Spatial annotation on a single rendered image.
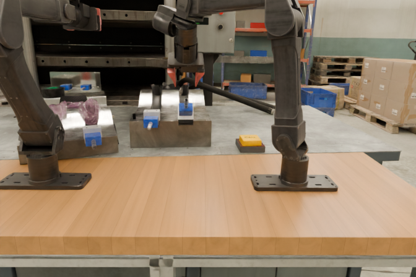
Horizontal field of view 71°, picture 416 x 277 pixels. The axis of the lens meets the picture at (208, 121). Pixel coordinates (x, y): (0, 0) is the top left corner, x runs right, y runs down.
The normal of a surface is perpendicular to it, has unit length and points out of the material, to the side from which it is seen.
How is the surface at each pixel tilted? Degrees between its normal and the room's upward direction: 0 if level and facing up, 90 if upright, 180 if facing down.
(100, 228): 0
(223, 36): 90
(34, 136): 119
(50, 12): 93
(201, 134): 90
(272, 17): 90
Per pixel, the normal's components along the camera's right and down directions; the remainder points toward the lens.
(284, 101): -0.58, 0.13
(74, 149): 0.40, 0.25
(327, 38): -0.07, 0.26
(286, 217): 0.02, -0.96
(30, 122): 0.00, 0.70
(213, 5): -0.41, 0.28
